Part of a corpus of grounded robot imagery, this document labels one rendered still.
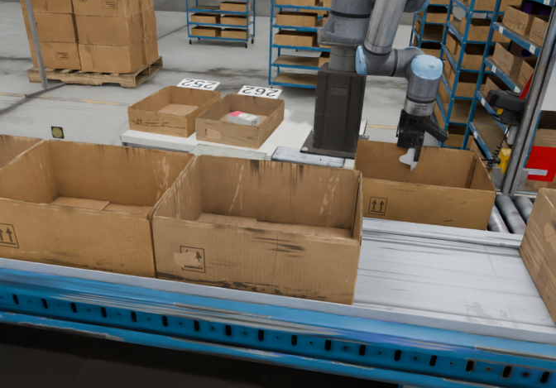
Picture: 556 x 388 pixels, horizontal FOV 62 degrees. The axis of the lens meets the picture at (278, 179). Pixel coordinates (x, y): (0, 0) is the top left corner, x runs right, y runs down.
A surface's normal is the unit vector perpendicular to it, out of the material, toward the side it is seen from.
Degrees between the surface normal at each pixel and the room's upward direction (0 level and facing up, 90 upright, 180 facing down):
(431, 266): 0
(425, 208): 91
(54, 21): 91
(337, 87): 90
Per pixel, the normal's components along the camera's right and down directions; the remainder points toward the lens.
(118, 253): -0.15, 0.46
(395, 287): 0.04, -0.89
